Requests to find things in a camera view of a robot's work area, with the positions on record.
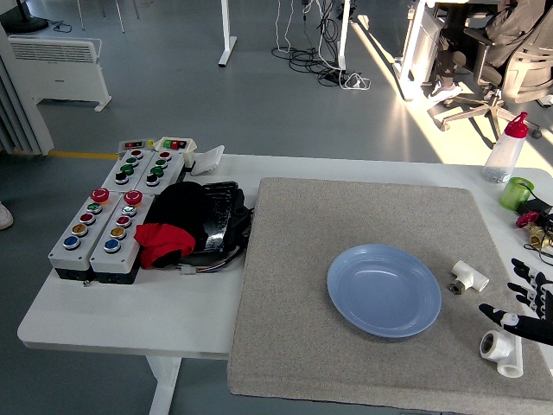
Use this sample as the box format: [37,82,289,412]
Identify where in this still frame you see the small grey switch plate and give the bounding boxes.
[118,139,156,152]

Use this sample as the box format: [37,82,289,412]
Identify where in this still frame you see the grey-brown mat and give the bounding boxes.
[227,176,553,414]

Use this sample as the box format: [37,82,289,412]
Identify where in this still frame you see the black round stand base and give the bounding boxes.
[0,0,50,34]

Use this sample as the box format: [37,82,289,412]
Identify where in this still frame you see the black power adapter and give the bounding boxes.
[517,197,553,221]

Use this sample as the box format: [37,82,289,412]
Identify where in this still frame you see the person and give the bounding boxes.
[426,0,548,104]

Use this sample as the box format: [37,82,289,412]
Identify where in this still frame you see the grey folding partition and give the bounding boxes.
[0,23,55,156]

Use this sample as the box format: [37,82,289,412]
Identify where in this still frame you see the red cloth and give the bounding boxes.
[134,223,196,269]

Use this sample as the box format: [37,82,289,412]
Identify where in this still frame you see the grey office chair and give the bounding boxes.
[427,6,553,139]

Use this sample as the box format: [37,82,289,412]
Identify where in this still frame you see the clear squeeze bottle red cap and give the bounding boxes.
[482,112,530,185]

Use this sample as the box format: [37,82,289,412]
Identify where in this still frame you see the white desk frame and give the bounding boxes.
[391,0,450,103]

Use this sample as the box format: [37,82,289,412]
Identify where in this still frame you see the white desk leg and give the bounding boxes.
[336,0,352,71]
[217,0,238,67]

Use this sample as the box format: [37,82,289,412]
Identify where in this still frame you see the brass valve red handle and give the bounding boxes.
[515,210,553,250]

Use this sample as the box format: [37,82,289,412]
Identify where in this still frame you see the three-button control box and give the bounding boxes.
[99,149,156,194]
[134,150,186,191]

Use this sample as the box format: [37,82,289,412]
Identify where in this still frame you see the black cable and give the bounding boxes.
[524,241,553,265]

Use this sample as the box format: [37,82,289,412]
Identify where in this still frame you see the black cloth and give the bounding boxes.
[142,181,212,269]

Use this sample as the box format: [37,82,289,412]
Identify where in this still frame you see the green translucent cup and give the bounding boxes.
[499,176,536,212]

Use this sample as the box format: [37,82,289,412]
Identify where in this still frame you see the white tee pipe small grey insert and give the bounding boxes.
[446,259,491,297]

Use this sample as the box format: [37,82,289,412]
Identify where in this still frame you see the black glossy device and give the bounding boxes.
[189,180,257,267]

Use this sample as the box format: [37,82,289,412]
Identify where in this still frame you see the white panel heater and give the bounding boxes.
[7,35,112,112]

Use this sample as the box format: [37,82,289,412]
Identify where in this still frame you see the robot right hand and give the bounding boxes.
[478,257,553,347]

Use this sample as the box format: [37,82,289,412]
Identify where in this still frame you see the cream switch box red green buttons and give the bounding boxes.
[154,137,200,168]

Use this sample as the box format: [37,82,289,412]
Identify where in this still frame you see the five-button control box with emergency stop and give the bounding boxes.
[47,188,124,281]
[88,189,156,285]

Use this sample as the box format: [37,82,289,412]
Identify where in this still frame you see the black floor cables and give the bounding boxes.
[270,0,346,86]

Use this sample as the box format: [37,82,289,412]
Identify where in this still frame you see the white table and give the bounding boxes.
[16,153,553,415]

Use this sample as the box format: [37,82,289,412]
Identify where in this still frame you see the blue plate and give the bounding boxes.
[326,244,442,340]

